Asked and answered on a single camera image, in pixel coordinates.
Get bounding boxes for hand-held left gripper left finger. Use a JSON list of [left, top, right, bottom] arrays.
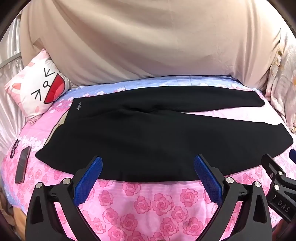
[[25, 156, 103, 241]]

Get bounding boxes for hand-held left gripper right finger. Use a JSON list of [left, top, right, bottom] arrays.
[[194, 155, 271, 241]]

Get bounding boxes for black pants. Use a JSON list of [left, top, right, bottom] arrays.
[[35, 87, 294, 183]]

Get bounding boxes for pink floral bed sheet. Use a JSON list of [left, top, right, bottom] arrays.
[[0, 75, 296, 241]]

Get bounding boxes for black smartphone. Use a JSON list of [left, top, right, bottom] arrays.
[[14, 146, 32, 184]]

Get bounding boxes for pale floral quilt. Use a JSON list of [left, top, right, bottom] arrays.
[[265, 28, 296, 134]]

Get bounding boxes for black eyeglasses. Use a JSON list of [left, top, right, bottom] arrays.
[[10, 139, 21, 159]]

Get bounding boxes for white satin curtain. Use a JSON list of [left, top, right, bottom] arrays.
[[0, 16, 33, 152]]

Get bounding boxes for cartoon cat face pillow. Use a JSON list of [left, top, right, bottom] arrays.
[[5, 49, 73, 124]]

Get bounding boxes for beige hanging cloth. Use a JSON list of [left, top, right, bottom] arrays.
[[20, 0, 282, 88]]

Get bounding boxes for metal rail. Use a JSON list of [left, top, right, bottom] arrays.
[[0, 52, 23, 69]]

